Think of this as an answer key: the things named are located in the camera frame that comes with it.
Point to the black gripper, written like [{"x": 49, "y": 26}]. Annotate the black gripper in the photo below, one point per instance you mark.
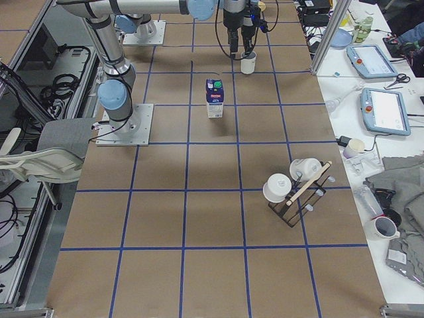
[{"x": 232, "y": 22}]

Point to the white cup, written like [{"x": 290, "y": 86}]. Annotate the white cup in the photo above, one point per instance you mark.
[{"x": 248, "y": 63}]

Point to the blue white milk carton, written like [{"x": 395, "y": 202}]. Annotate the blue white milk carton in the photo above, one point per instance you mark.
[{"x": 214, "y": 93}]

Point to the cream purple cup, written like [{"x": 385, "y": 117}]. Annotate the cream purple cup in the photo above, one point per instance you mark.
[{"x": 353, "y": 148}]

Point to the black electronics box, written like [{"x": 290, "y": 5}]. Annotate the black electronics box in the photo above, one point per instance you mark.
[{"x": 314, "y": 13}]

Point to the light blue bowl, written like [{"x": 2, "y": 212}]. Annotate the light blue bowl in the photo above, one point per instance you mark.
[{"x": 341, "y": 39}]

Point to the green glass jar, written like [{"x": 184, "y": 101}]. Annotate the green glass jar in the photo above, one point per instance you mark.
[{"x": 362, "y": 30}]

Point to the upper teach pendant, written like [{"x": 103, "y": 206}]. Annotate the upper teach pendant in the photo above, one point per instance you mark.
[{"x": 370, "y": 62}]

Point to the teach pendant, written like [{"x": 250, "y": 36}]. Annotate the teach pendant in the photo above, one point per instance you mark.
[
  {"x": 384, "y": 112},
  {"x": 370, "y": 62}
]

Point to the white mug on rack rear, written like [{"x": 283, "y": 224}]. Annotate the white mug on rack rear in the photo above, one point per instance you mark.
[{"x": 304, "y": 169}]

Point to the white mug on rack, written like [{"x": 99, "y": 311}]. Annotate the white mug on rack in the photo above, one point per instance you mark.
[
  {"x": 304, "y": 169},
  {"x": 276, "y": 188}
]

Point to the black power adapter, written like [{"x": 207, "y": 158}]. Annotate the black power adapter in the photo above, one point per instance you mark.
[{"x": 343, "y": 141}]

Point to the white mug on rack front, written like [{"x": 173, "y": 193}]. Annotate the white mug on rack front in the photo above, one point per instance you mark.
[{"x": 276, "y": 188}]

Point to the lower teach pendant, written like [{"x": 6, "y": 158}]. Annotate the lower teach pendant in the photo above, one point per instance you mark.
[{"x": 384, "y": 112}]

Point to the black scissors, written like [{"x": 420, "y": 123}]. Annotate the black scissors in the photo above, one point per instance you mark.
[{"x": 400, "y": 78}]

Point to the clear plastic packaging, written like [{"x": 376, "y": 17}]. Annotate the clear plastic packaging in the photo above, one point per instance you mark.
[{"x": 365, "y": 164}]

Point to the grey white office chair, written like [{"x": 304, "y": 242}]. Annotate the grey white office chair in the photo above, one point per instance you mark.
[{"x": 59, "y": 157}]

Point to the grey cloth pile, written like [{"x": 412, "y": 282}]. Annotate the grey cloth pile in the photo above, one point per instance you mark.
[{"x": 404, "y": 176}]

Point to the white mug red rim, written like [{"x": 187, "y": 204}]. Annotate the white mug red rim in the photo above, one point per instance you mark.
[{"x": 381, "y": 228}]

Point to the aluminium frame post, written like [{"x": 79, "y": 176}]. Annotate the aluminium frame post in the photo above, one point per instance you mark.
[{"x": 339, "y": 12}]

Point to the black wire mug rack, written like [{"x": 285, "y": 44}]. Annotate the black wire mug rack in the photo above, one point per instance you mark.
[{"x": 303, "y": 196}]

